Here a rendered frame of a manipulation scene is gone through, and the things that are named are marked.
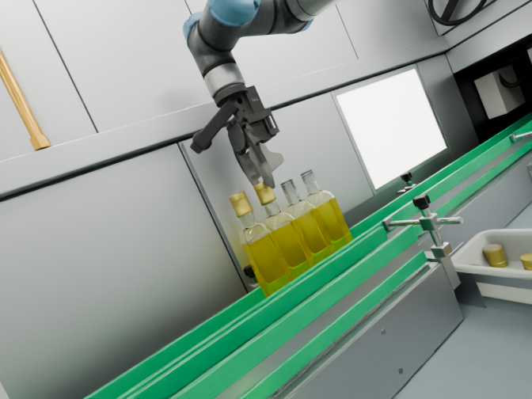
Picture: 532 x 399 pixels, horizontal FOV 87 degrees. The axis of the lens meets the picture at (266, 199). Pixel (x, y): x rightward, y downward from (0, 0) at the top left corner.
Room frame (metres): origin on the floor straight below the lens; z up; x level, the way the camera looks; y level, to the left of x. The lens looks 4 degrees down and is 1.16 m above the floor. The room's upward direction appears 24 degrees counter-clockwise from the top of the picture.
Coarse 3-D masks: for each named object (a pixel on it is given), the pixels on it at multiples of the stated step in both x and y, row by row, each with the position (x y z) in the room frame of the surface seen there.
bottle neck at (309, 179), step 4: (308, 172) 0.62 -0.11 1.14; (312, 172) 0.62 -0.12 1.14; (304, 176) 0.62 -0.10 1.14; (308, 176) 0.62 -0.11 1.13; (312, 176) 0.62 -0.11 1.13; (304, 180) 0.62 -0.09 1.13; (308, 180) 0.62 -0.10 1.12; (312, 180) 0.62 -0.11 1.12; (316, 180) 0.62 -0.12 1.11; (308, 184) 0.62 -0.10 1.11; (312, 184) 0.62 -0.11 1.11; (316, 184) 0.62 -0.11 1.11; (308, 188) 0.62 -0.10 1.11; (312, 188) 0.62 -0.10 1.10; (316, 188) 0.62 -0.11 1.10; (320, 188) 0.62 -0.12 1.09; (308, 192) 0.63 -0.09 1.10; (312, 192) 0.62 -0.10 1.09
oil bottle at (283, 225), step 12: (276, 216) 0.56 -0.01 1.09; (288, 216) 0.56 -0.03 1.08; (276, 228) 0.55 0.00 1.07; (288, 228) 0.56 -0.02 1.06; (276, 240) 0.55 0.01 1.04; (288, 240) 0.55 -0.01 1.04; (300, 240) 0.56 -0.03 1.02; (288, 252) 0.55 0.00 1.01; (300, 252) 0.56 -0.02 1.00; (288, 264) 0.55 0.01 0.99; (300, 264) 0.55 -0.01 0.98; (312, 264) 0.56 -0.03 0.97
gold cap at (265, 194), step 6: (258, 186) 0.57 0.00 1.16; (264, 186) 0.57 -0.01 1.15; (258, 192) 0.57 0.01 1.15; (264, 192) 0.56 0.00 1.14; (270, 192) 0.57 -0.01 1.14; (258, 198) 0.58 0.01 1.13; (264, 198) 0.56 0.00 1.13; (270, 198) 0.57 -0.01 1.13; (276, 198) 0.58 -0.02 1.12; (264, 204) 0.57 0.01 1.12
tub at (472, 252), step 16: (480, 240) 0.63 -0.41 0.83; (496, 240) 0.62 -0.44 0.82; (512, 240) 0.60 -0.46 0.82; (528, 240) 0.57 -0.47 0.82; (464, 256) 0.60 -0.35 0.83; (480, 256) 0.62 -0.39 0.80; (512, 256) 0.60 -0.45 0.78; (480, 272) 0.52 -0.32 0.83; (496, 272) 0.49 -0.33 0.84; (512, 272) 0.47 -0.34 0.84; (528, 272) 0.45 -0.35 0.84
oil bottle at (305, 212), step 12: (300, 204) 0.58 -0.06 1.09; (312, 204) 0.59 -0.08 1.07; (300, 216) 0.57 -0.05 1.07; (312, 216) 0.58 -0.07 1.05; (300, 228) 0.57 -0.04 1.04; (312, 228) 0.58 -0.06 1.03; (324, 228) 0.59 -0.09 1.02; (312, 240) 0.57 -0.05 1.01; (324, 240) 0.58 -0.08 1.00; (312, 252) 0.57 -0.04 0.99; (324, 252) 0.58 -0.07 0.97
